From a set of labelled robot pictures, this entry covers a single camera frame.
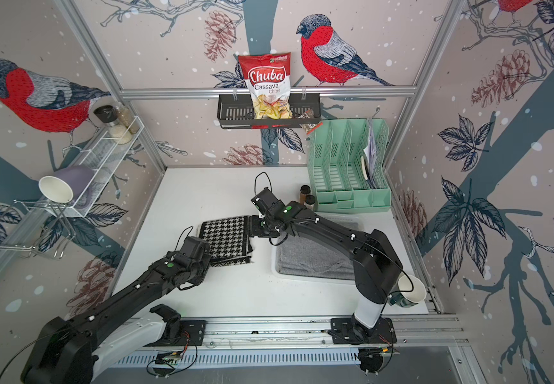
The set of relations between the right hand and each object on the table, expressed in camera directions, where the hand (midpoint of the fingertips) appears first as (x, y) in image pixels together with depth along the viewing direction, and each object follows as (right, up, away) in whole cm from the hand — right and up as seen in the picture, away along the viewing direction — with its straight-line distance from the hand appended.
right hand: (251, 230), depth 82 cm
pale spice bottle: (+23, +9, +16) cm, 29 cm away
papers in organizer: (+45, +27, +11) cm, 54 cm away
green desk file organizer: (+37, +32, +33) cm, 59 cm away
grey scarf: (+18, -9, 0) cm, 21 cm away
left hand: (-13, -10, +5) cm, 17 cm away
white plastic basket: (+38, +2, +6) cm, 38 cm away
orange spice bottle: (+20, +13, +19) cm, 31 cm away
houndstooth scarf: (-10, -5, +8) cm, 14 cm away
